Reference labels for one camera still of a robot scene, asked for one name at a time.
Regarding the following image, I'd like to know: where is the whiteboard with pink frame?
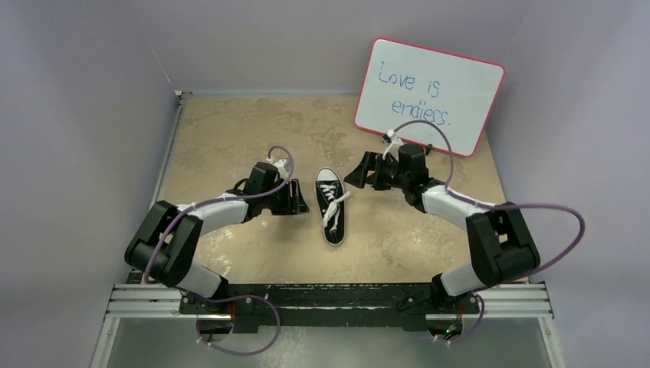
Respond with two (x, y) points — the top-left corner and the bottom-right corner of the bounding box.
(354, 38), (506, 157)

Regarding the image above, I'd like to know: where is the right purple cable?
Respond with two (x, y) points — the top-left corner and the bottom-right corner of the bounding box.
(391, 120), (586, 347)

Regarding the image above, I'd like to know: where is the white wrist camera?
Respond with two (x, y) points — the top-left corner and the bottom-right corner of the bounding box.
(266, 156), (294, 179)
(382, 130), (404, 160)

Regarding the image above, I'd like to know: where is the white shoelace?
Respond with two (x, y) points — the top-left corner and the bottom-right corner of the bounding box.
(319, 184), (350, 233)

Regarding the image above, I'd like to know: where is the black white canvas sneaker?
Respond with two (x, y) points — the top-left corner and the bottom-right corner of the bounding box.
(314, 167), (350, 246)

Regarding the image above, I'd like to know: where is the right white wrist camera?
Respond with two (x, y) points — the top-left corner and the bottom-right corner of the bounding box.
(382, 130), (404, 160)

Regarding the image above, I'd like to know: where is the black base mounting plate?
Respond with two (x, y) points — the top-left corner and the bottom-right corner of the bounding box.
(179, 282), (481, 335)

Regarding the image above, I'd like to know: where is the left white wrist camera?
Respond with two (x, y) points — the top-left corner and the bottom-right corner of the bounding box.
(266, 156), (294, 179)

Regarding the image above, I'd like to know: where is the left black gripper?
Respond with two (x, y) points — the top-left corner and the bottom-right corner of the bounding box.
(261, 179), (307, 215)

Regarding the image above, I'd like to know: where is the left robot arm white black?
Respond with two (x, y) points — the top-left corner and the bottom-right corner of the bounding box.
(124, 159), (309, 314)

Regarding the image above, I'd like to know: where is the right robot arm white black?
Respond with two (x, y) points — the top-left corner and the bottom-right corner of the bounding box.
(344, 143), (540, 312)

